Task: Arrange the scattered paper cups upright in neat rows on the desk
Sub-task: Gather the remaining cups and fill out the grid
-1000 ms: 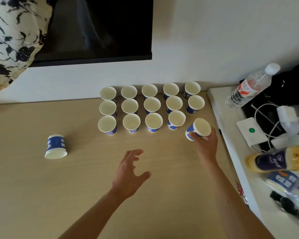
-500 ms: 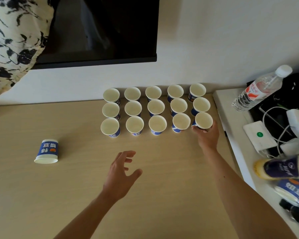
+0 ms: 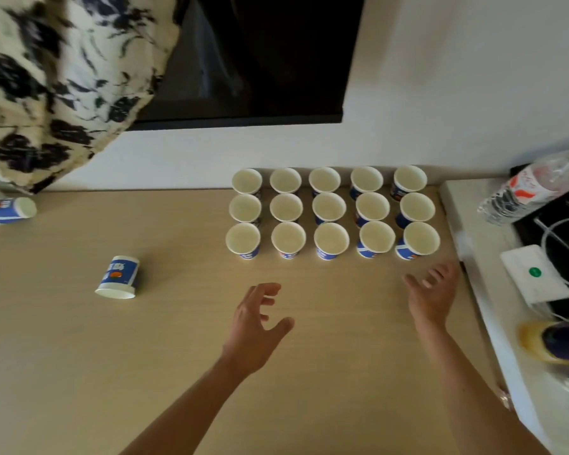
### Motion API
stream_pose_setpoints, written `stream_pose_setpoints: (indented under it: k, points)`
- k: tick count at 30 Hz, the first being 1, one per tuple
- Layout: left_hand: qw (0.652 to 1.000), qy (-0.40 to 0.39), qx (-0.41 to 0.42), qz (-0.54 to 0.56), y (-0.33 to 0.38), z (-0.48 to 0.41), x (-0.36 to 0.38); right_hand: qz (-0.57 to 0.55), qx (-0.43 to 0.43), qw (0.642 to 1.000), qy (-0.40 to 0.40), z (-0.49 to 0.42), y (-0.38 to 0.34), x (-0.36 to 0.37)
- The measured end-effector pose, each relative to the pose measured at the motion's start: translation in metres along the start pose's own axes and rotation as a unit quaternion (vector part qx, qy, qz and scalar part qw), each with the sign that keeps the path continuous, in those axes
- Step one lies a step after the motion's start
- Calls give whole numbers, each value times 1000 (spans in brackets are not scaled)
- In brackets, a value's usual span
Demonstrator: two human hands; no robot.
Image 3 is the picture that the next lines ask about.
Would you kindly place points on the person's left hand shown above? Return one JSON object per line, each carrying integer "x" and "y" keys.
{"x": 249, "y": 341}

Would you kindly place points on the person's right hand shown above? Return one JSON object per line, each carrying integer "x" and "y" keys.
{"x": 434, "y": 300}

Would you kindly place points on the grid of paper cups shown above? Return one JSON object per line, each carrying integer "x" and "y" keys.
{"x": 289, "y": 236}

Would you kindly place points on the person's right forearm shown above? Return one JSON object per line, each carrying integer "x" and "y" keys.
{"x": 469, "y": 398}

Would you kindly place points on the person's left forearm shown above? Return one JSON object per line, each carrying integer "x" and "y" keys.
{"x": 185, "y": 412}

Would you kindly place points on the white cabinet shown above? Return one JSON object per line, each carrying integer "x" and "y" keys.
{"x": 502, "y": 326}

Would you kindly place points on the white device with green dot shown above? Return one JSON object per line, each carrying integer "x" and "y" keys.
{"x": 533, "y": 274}

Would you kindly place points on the yellow juice bottle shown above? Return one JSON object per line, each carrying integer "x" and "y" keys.
{"x": 531, "y": 341}

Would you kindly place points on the clear water bottle red label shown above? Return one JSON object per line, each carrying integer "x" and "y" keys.
{"x": 526, "y": 189}

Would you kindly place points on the black remote control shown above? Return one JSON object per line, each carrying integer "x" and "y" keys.
{"x": 519, "y": 170}

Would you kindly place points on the black television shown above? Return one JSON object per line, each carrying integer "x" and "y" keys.
{"x": 275, "y": 52}

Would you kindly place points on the cream floral cloth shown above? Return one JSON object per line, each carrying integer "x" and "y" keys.
{"x": 38, "y": 89}

